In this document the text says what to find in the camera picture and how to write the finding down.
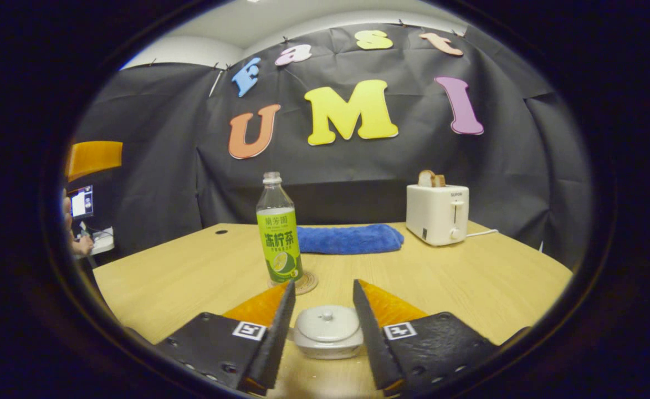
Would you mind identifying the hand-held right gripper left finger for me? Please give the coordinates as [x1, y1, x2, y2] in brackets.
[155, 280, 296, 396]

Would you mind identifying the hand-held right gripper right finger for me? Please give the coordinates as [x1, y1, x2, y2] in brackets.
[352, 279, 501, 397]

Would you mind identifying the white ceramic teacup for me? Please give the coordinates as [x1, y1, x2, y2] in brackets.
[291, 305, 366, 361]

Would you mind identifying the white teacup lid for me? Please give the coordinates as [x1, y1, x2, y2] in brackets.
[296, 305, 361, 344]

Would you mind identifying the round wooden coaster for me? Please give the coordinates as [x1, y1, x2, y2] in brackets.
[267, 270, 319, 296]

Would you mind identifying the clear green-label water bottle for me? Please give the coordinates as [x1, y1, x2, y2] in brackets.
[255, 171, 305, 285]

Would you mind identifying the computer monitor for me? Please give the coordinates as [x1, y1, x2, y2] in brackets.
[70, 185, 95, 220]

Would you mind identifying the white device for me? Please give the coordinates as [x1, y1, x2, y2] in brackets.
[90, 226, 115, 256]

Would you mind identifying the blue towel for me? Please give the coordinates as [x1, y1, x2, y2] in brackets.
[295, 223, 405, 255]

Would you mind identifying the white toaster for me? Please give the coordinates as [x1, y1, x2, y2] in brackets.
[405, 183, 470, 247]

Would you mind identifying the bread slice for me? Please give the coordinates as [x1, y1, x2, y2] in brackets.
[417, 170, 447, 188]

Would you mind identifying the black backdrop cloth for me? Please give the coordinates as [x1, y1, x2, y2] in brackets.
[65, 22, 592, 269]

